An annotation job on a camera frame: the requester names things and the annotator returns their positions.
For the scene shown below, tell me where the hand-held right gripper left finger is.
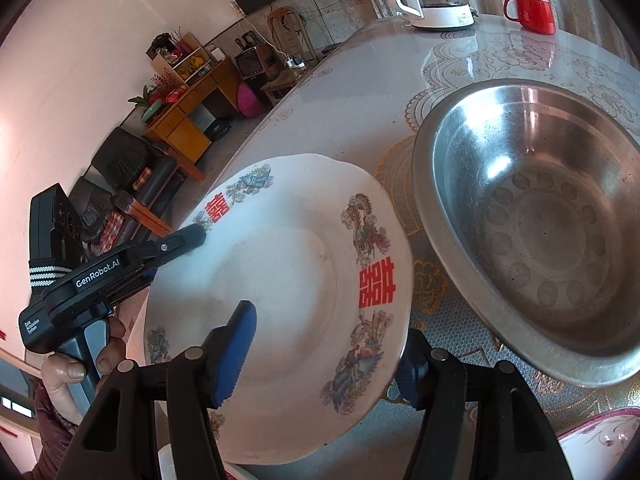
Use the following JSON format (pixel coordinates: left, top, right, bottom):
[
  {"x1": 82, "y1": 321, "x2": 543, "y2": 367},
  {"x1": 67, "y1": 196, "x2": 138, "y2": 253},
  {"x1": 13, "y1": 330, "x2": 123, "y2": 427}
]
[{"x1": 62, "y1": 300, "x2": 258, "y2": 480}]

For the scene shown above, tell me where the black armchair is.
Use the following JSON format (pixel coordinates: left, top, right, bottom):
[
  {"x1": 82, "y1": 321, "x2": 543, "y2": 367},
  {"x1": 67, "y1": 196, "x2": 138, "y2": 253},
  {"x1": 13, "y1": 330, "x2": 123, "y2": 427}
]
[
  {"x1": 67, "y1": 177, "x2": 173, "y2": 256},
  {"x1": 92, "y1": 127, "x2": 206, "y2": 211}
]

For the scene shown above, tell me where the maroon rimmed floral plate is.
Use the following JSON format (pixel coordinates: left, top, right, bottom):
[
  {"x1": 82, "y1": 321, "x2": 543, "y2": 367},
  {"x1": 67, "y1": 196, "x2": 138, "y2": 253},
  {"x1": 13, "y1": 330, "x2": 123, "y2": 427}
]
[{"x1": 556, "y1": 406, "x2": 640, "y2": 480}]

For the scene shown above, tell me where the small old television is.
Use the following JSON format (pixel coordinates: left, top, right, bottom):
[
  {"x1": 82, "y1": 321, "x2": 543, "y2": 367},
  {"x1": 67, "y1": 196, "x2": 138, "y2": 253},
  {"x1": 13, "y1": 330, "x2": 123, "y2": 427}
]
[{"x1": 234, "y1": 44, "x2": 277, "y2": 80}]

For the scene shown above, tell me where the wooden desk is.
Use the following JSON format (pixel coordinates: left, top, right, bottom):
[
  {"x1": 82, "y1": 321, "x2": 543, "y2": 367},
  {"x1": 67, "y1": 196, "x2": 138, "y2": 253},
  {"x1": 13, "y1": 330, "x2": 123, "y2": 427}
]
[{"x1": 142, "y1": 57, "x2": 241, "y2": 181}]

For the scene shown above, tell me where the person's left forearm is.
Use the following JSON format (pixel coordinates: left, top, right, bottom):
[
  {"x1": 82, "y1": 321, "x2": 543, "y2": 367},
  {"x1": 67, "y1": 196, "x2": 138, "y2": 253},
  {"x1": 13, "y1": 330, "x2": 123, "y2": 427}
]
[{"x1": 25, "y1": 390, "x2": 93, "y2": 480}]

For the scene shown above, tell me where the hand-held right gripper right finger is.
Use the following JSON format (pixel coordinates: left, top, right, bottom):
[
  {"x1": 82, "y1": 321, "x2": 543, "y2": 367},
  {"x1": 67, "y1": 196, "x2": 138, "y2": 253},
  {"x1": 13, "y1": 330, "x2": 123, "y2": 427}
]
[{"x1": 395, "y1": 327, "x2": 576, "y2": 480}]

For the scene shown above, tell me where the red mug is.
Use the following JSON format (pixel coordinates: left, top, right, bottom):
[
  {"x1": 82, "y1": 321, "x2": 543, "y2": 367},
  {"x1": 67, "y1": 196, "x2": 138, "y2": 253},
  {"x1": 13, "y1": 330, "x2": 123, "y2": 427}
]
[{"x1": 502, "y1": 0, "x2": 557, "y2": 36}]

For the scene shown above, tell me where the wooden chair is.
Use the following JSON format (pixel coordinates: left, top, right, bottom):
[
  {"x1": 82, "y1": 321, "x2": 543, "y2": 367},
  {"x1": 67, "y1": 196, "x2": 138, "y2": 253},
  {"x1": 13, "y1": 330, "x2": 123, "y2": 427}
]
[{"x1": 267, "y1": 6, "x2": 321, "y2": 68}]

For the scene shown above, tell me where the pink bag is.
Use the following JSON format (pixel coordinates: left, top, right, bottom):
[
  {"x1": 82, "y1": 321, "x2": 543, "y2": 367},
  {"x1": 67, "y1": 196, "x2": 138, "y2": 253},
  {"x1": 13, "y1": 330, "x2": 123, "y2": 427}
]
[{"x1": 236, "y1": 82, "x2": 266, "y2": 117}]

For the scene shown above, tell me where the steel basin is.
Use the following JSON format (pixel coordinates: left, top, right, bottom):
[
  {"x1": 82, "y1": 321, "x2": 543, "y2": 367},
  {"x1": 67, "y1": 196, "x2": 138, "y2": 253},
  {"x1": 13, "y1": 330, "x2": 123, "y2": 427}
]
[{"x1": 411, "y1": 79, "x2": 640, "y2": 388}]

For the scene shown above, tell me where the wooden shelf with ornaments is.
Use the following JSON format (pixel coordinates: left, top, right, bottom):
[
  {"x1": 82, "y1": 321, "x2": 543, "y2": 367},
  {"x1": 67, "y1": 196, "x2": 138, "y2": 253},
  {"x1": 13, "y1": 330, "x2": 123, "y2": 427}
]
[{"x1": 150, "y1": 32, "x2": 213, "y2": 83}]

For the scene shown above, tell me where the person's left hand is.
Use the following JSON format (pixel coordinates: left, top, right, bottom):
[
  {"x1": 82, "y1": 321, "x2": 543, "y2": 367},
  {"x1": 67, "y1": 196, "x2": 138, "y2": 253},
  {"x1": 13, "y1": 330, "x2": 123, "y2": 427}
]
[{"x1": 40, "y1": 315, "x2": 128, "y2": 427}]

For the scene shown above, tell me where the low wooden table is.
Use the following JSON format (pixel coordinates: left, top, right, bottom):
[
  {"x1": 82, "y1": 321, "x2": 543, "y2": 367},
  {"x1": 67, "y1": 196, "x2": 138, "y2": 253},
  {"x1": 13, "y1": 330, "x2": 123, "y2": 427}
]
[{"x1": 260, "y1": 65, "x2": 306, "y2": 106}]

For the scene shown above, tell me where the potted green plant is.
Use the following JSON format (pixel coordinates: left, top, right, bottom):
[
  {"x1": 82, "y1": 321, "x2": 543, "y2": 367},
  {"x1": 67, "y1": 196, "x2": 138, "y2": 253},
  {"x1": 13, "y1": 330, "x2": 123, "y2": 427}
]
[{"x1": 129, "y1": 85, "x2": 165, "y2": 122}]

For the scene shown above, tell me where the white plate with red print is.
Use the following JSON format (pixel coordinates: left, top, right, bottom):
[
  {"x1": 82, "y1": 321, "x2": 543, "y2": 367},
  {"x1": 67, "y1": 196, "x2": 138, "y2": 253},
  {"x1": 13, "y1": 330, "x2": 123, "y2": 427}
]
[{"x1": 143, "y1": 154, "x2": 414, "y2": 466}]

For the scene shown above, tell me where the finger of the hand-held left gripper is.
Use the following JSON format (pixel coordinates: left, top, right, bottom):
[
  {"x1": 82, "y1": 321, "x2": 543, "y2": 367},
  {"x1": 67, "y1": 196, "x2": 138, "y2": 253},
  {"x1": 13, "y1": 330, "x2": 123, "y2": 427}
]
[
  {"x1": 107, "y1": 267, "x2": 160, "y2": 309},
  {"x1": 122, "y1": 223, "x2": 208, "y2": 267}
]

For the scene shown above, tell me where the floral lace tablecloth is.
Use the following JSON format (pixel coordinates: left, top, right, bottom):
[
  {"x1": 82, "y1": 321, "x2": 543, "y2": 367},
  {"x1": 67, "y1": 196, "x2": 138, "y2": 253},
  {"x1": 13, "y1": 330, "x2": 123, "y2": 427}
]
[{"x1": 135, "y1": 12, "x2": 640, "y2": 480}]

